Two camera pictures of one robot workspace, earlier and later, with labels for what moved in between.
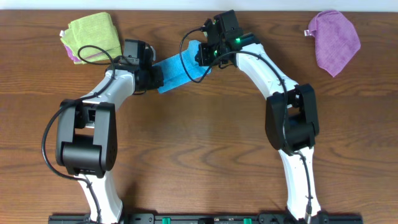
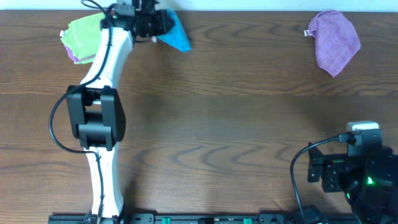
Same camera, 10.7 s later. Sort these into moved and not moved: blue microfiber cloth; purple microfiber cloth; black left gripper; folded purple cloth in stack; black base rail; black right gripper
Moved: black left gripper; blue microfiber cloth; black right gripper
Not moved: purple microfiber cloth; black base rail; folded purple cloth in stack
